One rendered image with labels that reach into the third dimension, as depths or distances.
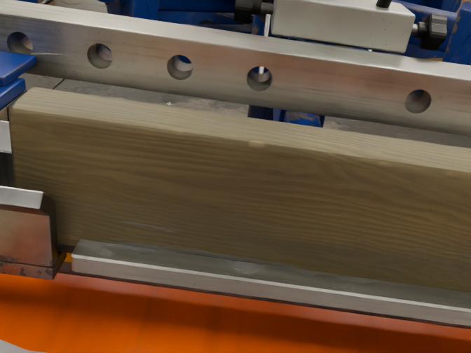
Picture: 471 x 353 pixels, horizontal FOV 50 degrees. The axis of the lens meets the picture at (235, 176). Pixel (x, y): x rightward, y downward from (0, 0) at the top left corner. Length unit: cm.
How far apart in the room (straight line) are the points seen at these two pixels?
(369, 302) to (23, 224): 16
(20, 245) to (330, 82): 29
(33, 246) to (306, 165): 13
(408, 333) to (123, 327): 15
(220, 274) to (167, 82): 24
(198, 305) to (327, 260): 8
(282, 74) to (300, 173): 22
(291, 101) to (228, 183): 23
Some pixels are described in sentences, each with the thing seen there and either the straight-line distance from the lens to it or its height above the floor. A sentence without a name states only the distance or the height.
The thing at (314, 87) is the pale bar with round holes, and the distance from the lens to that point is 44.
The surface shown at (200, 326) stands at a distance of 27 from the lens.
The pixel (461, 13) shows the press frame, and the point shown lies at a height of 103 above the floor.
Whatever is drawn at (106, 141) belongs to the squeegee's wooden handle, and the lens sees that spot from 23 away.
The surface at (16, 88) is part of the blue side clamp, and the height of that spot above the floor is 100.
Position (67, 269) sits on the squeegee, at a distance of 29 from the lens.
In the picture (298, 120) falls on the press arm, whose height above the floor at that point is 92.
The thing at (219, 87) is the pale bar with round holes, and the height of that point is 100.
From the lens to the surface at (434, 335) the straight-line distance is 31.
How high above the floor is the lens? 115
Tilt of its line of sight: 29 degrees down
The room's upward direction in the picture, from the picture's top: 8 degrees clockwise
